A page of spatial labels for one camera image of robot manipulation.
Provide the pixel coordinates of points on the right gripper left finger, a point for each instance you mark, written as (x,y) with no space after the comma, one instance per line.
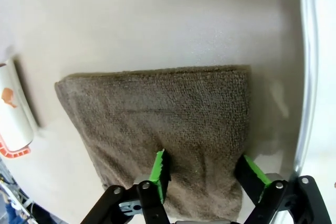
(157,176)

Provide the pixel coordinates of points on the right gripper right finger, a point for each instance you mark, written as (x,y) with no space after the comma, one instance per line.
(252,174)

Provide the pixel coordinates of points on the brown terry cloth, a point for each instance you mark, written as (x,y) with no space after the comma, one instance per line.
(157,119)

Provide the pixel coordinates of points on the white lint roller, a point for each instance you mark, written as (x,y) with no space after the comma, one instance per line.
(14,113)

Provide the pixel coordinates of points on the silver metal tray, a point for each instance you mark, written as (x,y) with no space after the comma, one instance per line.
(305,51)

